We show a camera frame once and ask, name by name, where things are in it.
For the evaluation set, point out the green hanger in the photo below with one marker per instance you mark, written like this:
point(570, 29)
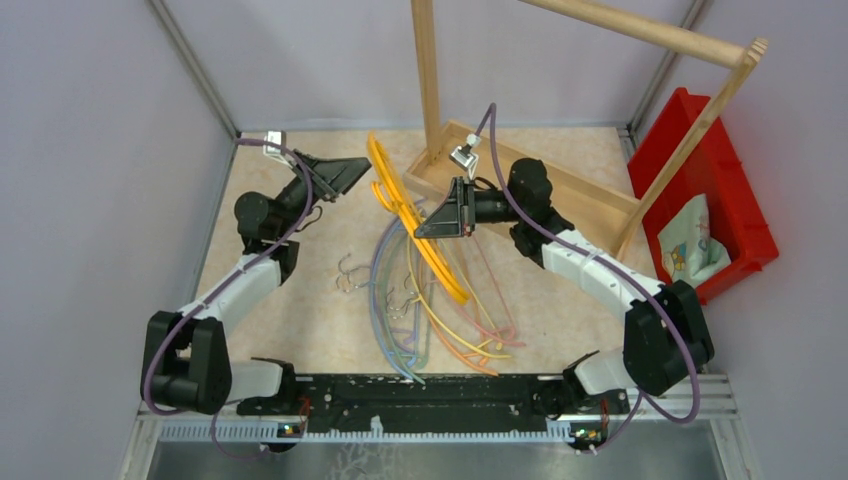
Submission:
point(408, 331)

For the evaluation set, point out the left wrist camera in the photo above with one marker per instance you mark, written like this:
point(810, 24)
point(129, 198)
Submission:
point(274, 139)

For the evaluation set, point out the red plastic bin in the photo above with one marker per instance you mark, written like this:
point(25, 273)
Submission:
point(714, 170)

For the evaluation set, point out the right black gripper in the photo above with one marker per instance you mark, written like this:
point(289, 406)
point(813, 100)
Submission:
point(456, 213)

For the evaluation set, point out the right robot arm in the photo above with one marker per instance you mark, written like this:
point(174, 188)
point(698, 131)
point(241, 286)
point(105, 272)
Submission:
point(666, 337)

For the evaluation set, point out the orange hanger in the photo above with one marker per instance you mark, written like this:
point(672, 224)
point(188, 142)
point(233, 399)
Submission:
point(441, 331)

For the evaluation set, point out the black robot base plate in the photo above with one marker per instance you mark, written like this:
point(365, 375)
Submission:
point(438, 404)

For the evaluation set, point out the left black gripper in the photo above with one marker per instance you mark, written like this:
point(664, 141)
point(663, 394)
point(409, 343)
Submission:
point(342, 173)

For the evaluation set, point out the printed cloth in bin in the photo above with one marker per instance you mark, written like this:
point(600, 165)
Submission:
point(689, 252)

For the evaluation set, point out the purple hanger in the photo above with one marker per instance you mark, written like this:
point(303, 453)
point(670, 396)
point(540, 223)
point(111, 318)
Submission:
point(415, 332)

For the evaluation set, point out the pink hanger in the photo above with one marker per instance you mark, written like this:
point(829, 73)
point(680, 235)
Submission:
point(490, 314)

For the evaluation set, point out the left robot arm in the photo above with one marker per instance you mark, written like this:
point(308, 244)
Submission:
point(186, 362)

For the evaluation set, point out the light yellow hanger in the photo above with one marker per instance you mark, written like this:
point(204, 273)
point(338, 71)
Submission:
point(453, 315)

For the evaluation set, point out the blue hanger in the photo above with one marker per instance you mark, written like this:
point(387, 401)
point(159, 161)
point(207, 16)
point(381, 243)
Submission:
point(376, 322)

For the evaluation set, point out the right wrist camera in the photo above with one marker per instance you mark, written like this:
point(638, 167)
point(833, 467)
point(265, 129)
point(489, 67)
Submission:
point(465, 157)

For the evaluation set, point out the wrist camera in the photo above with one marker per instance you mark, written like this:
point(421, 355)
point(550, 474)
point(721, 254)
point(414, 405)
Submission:
point(274, 139)
point(465, 157)

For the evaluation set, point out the wooden hanger rack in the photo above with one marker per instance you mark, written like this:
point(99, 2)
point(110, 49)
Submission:
point(608, 216)

